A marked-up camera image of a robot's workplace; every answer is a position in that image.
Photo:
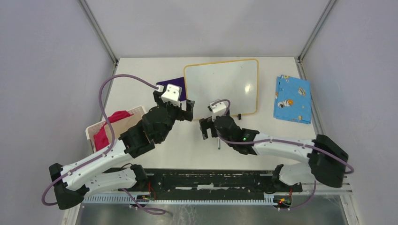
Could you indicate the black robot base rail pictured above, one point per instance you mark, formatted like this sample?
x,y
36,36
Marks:
x,y
186,184

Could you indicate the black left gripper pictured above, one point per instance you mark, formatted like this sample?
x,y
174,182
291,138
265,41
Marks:
x,y
183,115

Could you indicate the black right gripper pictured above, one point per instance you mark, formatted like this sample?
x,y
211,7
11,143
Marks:
x,y
206,123

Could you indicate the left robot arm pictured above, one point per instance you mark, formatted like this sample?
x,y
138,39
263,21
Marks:
x,y
89,176

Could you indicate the yellow framed whiteboard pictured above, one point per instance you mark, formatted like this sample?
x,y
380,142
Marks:
x,y
234,80

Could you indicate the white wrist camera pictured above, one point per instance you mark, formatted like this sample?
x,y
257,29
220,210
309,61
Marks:
x,y
172,95
218,108

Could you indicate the beige cloth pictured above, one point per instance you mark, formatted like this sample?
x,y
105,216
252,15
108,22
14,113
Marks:
x,y
121,121

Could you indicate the white plastic basket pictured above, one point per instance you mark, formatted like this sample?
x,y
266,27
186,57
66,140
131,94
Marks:
x,y
91,130

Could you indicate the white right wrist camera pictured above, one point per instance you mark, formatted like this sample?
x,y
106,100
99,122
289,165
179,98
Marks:
x,y
218,108

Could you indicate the red cloth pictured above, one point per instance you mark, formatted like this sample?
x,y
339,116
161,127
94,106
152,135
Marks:
x,y
103,137

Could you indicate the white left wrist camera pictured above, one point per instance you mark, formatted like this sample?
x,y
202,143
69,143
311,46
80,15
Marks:
x,y
172,95

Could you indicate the blue patterned cloth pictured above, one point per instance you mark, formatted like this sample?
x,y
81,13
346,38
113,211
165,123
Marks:
x,y
292,100

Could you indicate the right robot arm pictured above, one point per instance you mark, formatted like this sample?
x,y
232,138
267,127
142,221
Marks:
x,y
319,159

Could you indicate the purple cloth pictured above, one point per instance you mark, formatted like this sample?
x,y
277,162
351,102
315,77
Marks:
x,y
178,82

